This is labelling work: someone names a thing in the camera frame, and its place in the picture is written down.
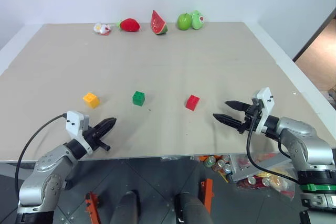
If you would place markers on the yellow toy brick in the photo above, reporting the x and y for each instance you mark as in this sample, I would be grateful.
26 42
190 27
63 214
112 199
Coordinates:
91 100

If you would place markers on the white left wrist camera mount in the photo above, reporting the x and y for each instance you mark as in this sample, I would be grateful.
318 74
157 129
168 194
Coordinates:
74 124

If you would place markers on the toy watermelon slice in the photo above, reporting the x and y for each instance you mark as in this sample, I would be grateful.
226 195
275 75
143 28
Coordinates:
158 24

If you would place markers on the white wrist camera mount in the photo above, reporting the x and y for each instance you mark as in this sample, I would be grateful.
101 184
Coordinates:
265 103
74 124

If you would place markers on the green toy brick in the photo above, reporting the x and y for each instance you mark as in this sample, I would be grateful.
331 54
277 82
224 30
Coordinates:
138 98

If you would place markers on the red toy brick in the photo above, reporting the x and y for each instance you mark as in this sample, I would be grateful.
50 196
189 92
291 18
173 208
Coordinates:
192 102

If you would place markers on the orange metal stand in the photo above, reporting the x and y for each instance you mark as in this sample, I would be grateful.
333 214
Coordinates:
91 208
207 195

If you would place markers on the red toy strawberry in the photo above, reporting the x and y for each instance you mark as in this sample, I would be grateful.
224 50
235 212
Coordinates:
130 25

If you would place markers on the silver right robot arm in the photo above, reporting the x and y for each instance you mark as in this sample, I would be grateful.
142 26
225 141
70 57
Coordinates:
307 145

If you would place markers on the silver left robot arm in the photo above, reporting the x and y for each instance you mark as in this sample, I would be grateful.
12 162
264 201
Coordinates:
47 174

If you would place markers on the silver drink can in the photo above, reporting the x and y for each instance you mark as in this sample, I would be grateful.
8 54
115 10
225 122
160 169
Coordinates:
227 169
266 181
219 165
252 181

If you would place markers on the green toy apple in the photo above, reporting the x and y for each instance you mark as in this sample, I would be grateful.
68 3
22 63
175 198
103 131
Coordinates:
184 22

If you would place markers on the dark rounded shape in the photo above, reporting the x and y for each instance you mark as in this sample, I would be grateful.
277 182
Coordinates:
126 208
191 209

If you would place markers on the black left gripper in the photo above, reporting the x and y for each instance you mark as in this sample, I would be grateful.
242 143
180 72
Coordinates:
94 140

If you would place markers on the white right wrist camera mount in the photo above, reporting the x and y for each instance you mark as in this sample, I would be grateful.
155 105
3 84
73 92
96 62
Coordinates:
265 103

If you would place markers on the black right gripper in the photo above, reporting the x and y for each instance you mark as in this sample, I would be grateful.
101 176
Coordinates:
250 121

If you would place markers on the green drink can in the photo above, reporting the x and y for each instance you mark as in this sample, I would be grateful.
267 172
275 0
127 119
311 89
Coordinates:
209 161

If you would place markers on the plastic bag of toy food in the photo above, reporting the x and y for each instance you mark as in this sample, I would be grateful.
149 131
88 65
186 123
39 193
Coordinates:
278 182

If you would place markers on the grey storage box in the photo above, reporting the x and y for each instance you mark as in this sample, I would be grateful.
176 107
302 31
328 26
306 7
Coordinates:
244 172

